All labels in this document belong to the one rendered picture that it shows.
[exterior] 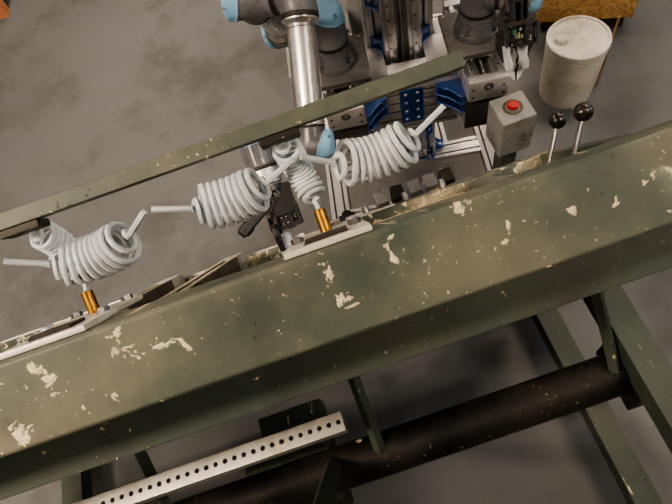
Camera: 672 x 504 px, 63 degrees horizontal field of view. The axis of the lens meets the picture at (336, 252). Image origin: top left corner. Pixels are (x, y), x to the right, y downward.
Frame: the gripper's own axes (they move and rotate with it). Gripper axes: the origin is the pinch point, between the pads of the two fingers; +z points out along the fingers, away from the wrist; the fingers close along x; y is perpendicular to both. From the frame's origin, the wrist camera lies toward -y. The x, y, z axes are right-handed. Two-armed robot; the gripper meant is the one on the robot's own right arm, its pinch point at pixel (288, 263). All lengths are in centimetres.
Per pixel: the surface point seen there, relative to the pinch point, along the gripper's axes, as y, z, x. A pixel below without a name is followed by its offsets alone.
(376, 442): 5, 59, 12
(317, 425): -6.5, 40.9, -6.5
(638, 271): 55, 12, -60
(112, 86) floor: -99, -126, 234
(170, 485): -46, 43, -9
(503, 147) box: 78, -8, 56
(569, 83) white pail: 146, -24, 143
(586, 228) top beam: 41, -1, -81
